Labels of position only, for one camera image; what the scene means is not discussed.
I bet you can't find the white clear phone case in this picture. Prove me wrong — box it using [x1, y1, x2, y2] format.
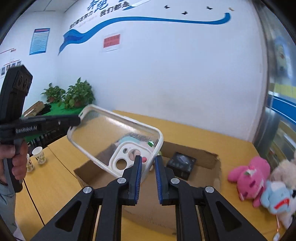
[67, 104, 164, 178]

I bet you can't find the left hand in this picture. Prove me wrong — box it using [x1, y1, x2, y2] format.
[0, 141, 28, 185]

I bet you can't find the cardboard box tray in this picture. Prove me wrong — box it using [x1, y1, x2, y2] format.
[74, 142, 221, 235]

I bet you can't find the small black product box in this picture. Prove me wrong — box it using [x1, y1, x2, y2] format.
[166, 152, 196, 181]

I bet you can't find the paper cup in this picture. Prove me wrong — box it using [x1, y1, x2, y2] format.
[26, 154, 34, 173]
[32, 147, 46, 165]

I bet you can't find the green cloth side table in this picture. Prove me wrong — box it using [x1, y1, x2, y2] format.
[25, 104, 84, 147]

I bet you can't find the pink pig plush toy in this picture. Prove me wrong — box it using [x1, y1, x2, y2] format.
[101, 135, 155, 172]

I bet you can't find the potted green plant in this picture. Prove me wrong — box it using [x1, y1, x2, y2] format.
[62, 77, 95, 109]
[41, 83, 66, 103]

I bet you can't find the pink bear plush toy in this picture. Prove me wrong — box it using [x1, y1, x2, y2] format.
[227, 156, 270, 208]

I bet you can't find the blue elephant plush toy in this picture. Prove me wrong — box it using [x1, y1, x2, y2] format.
[260, 180, 293, 215]

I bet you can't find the white earbud case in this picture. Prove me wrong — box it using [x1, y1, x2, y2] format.
[273, 232, 280, 241]

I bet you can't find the white dog plush toy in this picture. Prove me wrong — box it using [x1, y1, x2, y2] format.
[275, 188, 296, 230]

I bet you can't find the beige bunny plush toy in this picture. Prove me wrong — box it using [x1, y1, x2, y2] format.
[269, 153, 296, 189]

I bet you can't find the sheep cartoon poster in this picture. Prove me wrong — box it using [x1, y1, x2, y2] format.
[274, 36, 292, 78]

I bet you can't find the blue wall poster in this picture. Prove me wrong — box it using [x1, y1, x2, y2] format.
[29, 28, 50, 55]

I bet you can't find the red wall notice sign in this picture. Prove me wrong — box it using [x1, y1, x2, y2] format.
[102, 32, 122, 52]

